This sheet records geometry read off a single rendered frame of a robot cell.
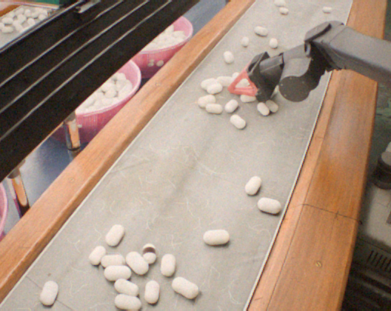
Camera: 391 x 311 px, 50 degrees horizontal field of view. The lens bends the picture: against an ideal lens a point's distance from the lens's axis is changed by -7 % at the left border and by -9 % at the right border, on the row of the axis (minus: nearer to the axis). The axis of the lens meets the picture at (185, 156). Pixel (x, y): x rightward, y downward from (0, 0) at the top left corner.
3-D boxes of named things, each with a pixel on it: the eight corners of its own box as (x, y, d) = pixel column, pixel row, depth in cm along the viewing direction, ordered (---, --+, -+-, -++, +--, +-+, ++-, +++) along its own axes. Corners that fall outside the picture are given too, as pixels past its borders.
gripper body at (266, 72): (244, 75, 84) (275, 61, 80) (258, 53, 91) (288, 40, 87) (261, 103, 86) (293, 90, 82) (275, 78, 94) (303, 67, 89)
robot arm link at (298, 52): (325, 58, 83) (310, 35, 81) (321, 77, 79) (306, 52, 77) (295, 69, 88) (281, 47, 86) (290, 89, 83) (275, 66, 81)
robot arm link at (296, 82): (355, 53, 79) (329, 18, 76) (352, 88, 72) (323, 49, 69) (305, 78, 87) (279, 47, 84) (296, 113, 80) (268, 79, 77)
